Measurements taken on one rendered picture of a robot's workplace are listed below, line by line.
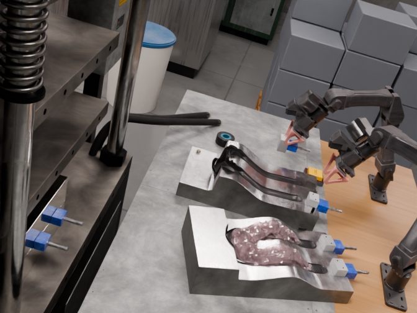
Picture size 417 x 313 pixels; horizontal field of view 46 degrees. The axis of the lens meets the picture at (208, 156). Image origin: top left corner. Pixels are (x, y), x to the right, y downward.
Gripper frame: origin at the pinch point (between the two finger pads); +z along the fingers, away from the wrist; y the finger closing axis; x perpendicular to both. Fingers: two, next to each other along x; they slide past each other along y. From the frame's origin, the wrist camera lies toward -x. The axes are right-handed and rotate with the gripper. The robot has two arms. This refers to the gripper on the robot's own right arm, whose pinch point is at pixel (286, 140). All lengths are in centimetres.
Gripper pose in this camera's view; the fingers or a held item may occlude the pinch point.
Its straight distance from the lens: 202.0
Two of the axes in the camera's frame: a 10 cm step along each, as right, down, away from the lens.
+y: -1.5, 5.0, -8.5
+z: -6.6, 5.9, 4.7
